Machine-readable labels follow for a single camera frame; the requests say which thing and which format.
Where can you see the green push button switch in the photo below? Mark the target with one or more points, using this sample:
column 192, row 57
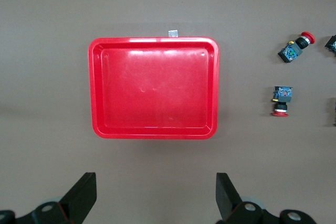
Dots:
column 334, row 111
column 333, row 46

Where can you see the silver tape piece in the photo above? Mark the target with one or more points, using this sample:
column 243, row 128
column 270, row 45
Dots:
column 173, row 33

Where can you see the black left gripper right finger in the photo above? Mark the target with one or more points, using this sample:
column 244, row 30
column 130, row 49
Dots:
column 228, row 200

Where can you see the red push button switch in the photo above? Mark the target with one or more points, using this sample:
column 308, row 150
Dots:
column 292, row 51
column 283, row 95

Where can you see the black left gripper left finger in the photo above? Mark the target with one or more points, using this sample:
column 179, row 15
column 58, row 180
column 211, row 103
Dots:
column 78, row 197

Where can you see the red plastic tray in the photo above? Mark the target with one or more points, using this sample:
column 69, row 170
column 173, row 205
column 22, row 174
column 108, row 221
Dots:
column 155, row 90

